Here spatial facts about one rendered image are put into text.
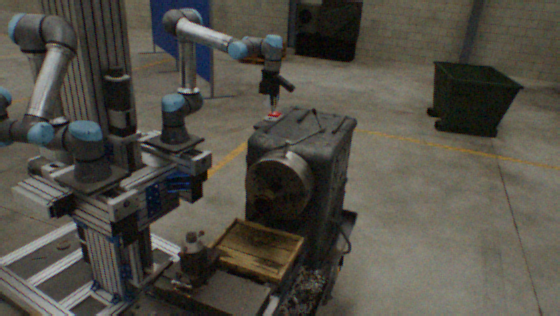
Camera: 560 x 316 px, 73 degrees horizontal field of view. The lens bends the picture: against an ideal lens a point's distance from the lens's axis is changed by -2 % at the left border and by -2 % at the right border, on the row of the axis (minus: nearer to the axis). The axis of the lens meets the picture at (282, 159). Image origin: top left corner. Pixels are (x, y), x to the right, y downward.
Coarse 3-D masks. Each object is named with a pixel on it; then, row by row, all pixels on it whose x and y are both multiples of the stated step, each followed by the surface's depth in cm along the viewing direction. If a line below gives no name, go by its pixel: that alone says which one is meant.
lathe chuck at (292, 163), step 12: (264, 156) 179; (276, 156) 174; (288, 156) 175; (252, 168) 177; (276, 168) 172; (288, 168) 170; (300, 168) 173; (252, 180) 180; (276, 180) 175; (288, 180) 172; (300, 180) 170; (252, 192) 183; (276, 192) 185; (312, 192) 180; (276, 204) 180; (288, 204) 177; (300, 204) 175; (276, 216) 183; (288, 216) 180
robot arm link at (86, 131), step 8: (72, 128) 150; (80, 128) 151; (88, 128) 152; (96, 128) 154; (64, 136) 152; (72, 136) 151; (80, 136) 150; (88, 136) 151; (96, 136) 153; (64, 144) 152; (72, 144) 152; (80, 144) 151; (88, 144) 152; (96, 144) 154; (72, 152) 156; (80, 152) 153; (88, 152) 153; (96, 152) 155; (104, 152) 161
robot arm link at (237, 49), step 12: (168, 12) 177; (180, 12) 178; (168, 24) 173; (180, 24) 172; (192, 24) 172; (180, 36) 175; (192, 36) 171; (204, 36) 169; (216, 36) 167; (228, 36) 168; (216, 48) 170; (228, 48) 164; (240, 48) 162; (252, 48) 170
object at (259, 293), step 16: (160, 272) 141; (224, 272) 143; (160, 288) 135; (176, 288) 134; (192, 288) 134; (208, 288) 135; (224, 288) 135; (240, 288) 136; (256, 288) 136; (192, 304) 132; (208, 304) 128; (224, 304) 129; (240, 304) 129; (256, 304) 130
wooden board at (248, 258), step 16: (240, 224) 185; (256, 224) 182; (224, 240) 173; (240, 240) 174; (256, 240) 175; (272, 240) 175; (288, 240) 176; (304, 240) 176; (224, 256) 163; (240, 256) 164; (256, 256) 165; (272, 256) 165; (288, 256) 166; (240, 272) 157; (256, 272) 154; (272, 272) 157
